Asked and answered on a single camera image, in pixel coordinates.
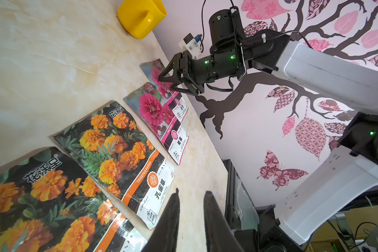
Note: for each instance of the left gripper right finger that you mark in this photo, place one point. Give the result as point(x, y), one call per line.
point(217, 231)

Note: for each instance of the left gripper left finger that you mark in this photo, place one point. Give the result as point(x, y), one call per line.
point(164, 237)

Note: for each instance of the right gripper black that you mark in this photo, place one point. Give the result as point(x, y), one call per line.
point(216, 70)

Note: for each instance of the hollyhock seed packet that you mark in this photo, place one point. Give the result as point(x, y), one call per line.
point(148, 103)
point(173, 99)

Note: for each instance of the hollyhock seed packet front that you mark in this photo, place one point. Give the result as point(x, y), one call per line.
point(148, 103)

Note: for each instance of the marigold seed packet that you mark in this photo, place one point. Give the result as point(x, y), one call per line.
point(48, 203)
point(114, 151)

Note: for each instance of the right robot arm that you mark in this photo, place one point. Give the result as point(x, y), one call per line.
point(292, 91)

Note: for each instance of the yellow mug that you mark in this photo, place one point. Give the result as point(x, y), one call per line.
point(141, 17)

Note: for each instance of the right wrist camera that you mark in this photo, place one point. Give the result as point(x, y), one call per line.
point(192, 44)

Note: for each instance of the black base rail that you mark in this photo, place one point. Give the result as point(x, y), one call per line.
point(256, 231)

